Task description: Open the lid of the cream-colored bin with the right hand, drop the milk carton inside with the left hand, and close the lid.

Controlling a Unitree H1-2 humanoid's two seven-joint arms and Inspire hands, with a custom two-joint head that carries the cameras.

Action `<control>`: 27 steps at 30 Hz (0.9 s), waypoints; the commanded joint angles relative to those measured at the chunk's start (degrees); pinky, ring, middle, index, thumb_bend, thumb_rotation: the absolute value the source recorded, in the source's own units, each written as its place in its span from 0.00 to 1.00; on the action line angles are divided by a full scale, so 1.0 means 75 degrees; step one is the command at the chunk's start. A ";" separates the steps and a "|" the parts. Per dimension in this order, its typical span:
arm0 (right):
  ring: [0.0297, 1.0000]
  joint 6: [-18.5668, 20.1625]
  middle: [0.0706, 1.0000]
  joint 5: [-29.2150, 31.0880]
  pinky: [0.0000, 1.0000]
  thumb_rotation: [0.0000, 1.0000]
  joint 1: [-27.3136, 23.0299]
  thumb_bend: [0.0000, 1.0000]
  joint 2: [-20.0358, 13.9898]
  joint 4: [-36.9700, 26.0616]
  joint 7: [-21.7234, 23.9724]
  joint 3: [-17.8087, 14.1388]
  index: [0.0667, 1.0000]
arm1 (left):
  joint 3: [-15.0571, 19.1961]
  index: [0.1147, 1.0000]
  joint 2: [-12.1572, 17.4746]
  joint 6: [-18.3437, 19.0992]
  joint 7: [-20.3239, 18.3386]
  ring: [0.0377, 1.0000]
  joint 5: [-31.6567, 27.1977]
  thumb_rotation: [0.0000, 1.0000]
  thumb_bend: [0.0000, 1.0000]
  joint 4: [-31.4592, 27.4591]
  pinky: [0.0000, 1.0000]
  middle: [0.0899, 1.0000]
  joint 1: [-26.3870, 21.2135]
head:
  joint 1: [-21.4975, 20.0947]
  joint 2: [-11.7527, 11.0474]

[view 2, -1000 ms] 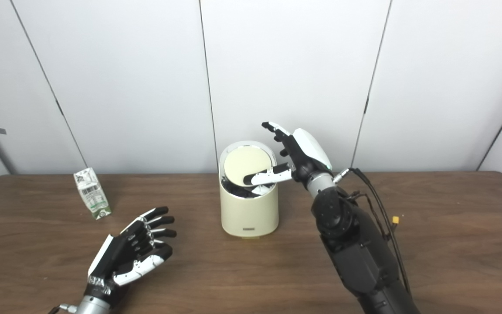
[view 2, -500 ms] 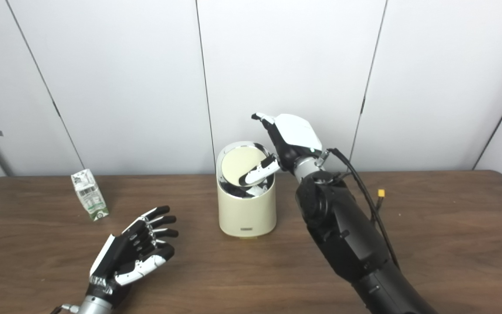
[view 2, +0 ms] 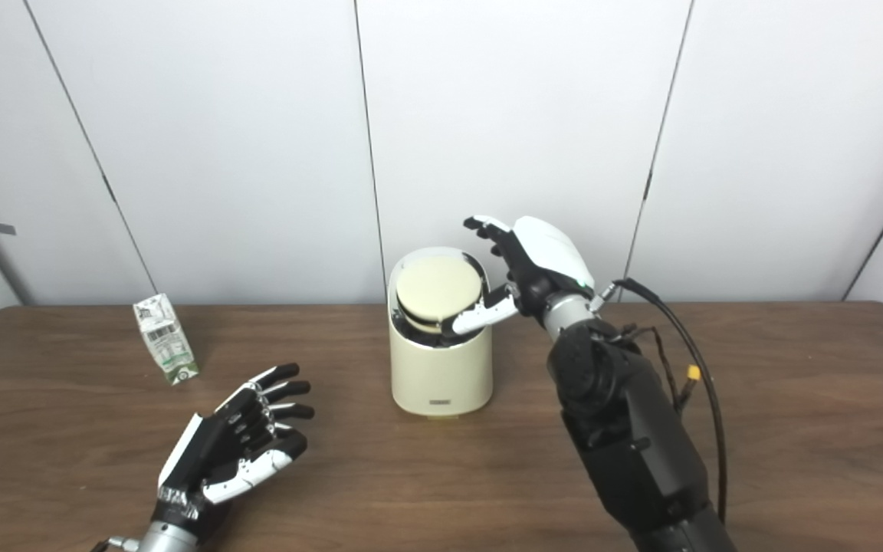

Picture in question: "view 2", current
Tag small white green milk carton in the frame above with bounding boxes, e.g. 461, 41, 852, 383
133, 293, 200, 386

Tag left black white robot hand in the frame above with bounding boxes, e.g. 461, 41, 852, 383
154, 363, 316, 530

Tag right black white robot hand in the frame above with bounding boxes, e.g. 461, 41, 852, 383
441, 215, 596, 337

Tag cream round bin lid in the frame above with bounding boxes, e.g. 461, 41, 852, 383
396, 255, 484, 334

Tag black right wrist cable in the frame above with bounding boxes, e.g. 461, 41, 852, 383
593, 278, 728, 522

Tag cream-colored trash bin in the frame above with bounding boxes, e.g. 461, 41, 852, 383
388, 246, 493, 419

